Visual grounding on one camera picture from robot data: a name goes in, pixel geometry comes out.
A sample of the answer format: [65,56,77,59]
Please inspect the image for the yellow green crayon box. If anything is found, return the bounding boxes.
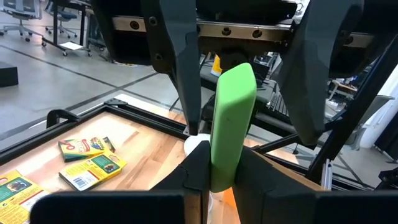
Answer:
[58,136,116,163]
[58,151,127,192]
[0,169,50,224]

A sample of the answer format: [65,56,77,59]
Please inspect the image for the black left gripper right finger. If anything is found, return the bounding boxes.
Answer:
[232,147,398,224]

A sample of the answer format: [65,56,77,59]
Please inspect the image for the black rolling desk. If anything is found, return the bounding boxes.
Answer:
[42,0,93,57]

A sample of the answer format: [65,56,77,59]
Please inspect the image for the silver aluminium bracket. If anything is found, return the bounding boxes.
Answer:
[320,158,333,190]

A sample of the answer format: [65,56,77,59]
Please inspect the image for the white bulb brass lamp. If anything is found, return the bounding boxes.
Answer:
[183,133,212,157]

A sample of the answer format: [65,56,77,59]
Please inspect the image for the grey office chair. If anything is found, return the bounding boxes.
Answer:
[0,0,44,43]

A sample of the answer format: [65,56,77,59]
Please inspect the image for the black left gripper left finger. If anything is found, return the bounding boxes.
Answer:
[29,140,213,224]

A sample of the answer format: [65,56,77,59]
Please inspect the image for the green eraser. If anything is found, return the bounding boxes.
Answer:
[210,62,258,193]

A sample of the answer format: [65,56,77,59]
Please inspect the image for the yellow white container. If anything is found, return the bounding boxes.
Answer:
[210,54,223,78]

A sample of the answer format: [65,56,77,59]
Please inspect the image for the blue office chair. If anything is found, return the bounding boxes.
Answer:
[45,0,78,40]

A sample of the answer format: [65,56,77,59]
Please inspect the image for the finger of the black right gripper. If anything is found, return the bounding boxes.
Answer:
[139,0,203,136]
[278,0,365,147]

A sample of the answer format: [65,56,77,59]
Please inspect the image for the black box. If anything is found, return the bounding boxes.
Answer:
[0,61,19,88]

